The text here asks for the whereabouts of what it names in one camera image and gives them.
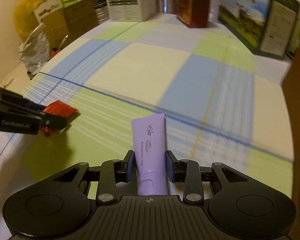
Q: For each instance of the silver foil bag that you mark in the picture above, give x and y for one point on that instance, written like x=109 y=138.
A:
x=35 y=51

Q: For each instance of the checkered bed sheet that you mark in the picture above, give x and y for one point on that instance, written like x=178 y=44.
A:
x=221 y=103

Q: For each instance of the yellow plastic bag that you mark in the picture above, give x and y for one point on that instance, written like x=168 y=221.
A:
x=24 y=19

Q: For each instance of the purple cream tube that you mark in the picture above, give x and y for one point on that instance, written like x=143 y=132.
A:
x=149 y=145

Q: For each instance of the green white carton box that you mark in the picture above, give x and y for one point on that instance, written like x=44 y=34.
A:
x=265 y=27

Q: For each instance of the white product box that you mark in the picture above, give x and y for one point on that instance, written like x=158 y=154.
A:
x=130 y=0

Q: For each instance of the red sachet packet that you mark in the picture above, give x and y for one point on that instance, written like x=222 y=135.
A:
x=58 y=114

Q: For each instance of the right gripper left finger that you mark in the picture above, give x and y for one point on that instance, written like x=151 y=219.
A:
x=127 y=166

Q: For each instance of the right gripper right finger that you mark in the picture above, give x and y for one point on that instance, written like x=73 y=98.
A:
x=172 y=166

